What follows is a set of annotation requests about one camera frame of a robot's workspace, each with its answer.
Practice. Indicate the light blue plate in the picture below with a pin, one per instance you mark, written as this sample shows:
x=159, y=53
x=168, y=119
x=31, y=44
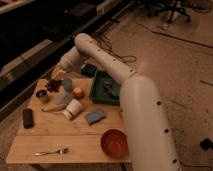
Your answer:
x=64, y=98

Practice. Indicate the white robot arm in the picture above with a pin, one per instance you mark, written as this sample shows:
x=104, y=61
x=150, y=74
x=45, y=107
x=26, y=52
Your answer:
x=150, y=140

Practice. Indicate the black object on floor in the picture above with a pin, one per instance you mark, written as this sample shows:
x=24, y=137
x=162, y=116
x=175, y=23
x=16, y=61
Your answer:
x=206, y=144

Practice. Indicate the green plastic tray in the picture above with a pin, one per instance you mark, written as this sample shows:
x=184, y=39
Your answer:
x=99, y=94

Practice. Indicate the orange translucent bowl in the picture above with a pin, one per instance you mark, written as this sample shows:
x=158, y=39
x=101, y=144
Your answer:
x=114, y=144

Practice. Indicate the silver fork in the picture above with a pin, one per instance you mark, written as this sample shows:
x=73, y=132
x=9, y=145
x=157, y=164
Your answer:
x=59, y=151

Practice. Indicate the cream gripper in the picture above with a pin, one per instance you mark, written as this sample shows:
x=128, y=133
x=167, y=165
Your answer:
x=58, y=74

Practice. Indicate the black rectangular block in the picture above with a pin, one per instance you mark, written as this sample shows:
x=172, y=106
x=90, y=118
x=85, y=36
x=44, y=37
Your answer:
x=28, y=121

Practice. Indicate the dark grape bunch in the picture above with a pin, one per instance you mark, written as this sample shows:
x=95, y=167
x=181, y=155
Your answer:
x=53, y=85

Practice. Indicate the blue cloth sponge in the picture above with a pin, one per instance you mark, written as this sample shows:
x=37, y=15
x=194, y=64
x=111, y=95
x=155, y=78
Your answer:
x=94, y=117

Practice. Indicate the yellow banana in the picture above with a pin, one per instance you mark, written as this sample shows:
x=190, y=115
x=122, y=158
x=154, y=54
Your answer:
x=54, y=108

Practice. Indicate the office chair base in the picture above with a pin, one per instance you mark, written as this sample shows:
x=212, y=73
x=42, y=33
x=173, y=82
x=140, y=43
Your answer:
x=155, y=7

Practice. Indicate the white paper cup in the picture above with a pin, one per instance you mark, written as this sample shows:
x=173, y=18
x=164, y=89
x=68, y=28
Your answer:
x=73, y=109

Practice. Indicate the yellow apple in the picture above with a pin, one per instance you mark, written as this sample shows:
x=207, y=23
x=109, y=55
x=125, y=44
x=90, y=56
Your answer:
x=78, y=92

